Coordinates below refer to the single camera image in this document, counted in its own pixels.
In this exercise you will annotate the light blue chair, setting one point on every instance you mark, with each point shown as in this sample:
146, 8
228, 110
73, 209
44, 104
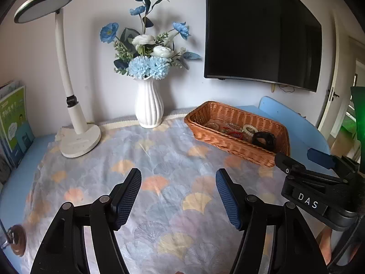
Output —
285, 111

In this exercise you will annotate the brown round wooden object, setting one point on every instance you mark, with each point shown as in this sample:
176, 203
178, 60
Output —
18, 241

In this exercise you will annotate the green book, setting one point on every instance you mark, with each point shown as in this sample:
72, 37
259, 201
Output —
17, 120

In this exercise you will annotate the white door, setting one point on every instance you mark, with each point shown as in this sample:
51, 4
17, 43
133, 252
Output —
342, 91

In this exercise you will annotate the white ribbed vase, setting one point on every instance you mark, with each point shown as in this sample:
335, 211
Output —
149, 105

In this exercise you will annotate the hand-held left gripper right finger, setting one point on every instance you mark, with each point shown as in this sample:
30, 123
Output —
228, 202

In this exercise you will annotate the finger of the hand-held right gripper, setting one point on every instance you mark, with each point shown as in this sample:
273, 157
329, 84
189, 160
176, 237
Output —
322, 158
290, 165

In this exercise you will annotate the fan-patterned tablecloth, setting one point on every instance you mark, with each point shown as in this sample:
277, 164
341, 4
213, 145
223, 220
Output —
171, 159

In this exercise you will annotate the black wall television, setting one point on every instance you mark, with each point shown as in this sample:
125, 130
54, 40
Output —
256, 34

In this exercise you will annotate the black hair claw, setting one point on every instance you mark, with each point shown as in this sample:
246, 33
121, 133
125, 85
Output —
268, 141

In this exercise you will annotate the white desk lamp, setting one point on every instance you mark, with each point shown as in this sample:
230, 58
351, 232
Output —
79, 145

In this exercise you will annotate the blue and white flowers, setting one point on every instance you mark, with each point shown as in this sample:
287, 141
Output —
148, 65

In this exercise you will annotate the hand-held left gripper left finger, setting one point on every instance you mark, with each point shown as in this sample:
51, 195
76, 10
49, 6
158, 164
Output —
127, 199

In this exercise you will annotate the brown wicker basket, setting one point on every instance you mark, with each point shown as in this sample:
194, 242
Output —
228, 145

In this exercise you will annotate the person's leg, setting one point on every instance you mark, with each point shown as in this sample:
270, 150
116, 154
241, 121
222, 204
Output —
325, 245

